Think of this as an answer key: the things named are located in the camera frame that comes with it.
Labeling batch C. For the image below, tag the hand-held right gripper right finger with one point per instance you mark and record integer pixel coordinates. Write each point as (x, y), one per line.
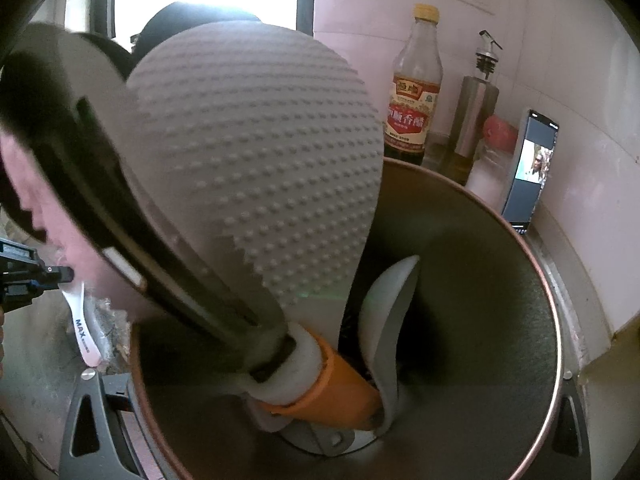
(580, 452)

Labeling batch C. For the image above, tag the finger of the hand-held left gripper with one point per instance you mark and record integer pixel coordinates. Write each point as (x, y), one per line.
(45, 275)

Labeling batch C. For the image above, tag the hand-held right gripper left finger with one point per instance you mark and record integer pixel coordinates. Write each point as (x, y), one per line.
(107, 385)

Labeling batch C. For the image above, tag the white plastic spoon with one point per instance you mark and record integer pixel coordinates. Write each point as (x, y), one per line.
(395, 310)
(82, 320)

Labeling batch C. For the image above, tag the red metal utensil holder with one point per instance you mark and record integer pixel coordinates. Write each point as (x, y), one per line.
(475, 310)

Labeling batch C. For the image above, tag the grey dotted rice paddle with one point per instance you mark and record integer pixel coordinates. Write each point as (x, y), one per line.
(250, 160)

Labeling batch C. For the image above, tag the smartphone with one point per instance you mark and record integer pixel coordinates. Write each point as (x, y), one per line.
(530, 170)

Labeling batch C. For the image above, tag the white jar with red lid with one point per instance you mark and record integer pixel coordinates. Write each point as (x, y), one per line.
(492, 160)

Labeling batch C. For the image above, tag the steel oil dispenser bottle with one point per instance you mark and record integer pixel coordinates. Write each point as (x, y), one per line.
(477, 125)

